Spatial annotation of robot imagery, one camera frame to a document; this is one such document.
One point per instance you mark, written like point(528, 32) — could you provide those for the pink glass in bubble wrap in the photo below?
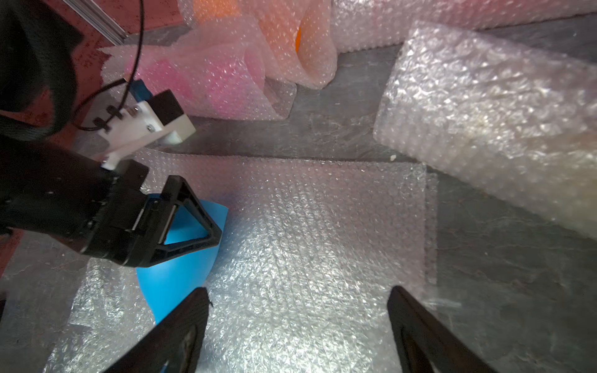
point(222, 69)

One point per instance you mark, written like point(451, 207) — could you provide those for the orange glass in bubble wrap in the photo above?
point(297, 32)

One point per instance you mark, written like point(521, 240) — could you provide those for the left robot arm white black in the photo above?
point(93, 206)

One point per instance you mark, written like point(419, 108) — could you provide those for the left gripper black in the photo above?
point(172, 224)

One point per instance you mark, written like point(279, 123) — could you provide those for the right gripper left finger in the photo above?
point(175, 344)

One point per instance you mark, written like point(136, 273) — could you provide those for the blue glass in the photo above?
point(164, 286)

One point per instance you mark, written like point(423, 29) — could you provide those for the yellow glass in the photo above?
point(516, 122)

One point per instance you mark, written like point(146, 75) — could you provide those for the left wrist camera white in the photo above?
point(159, 118)

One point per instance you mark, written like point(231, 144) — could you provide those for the red glass in bubble wrap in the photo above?
point(362, 25)

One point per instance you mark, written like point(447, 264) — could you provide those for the left aluminium corner post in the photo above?
point(96, 17)

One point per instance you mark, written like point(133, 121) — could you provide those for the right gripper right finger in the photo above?
point(423, 343)

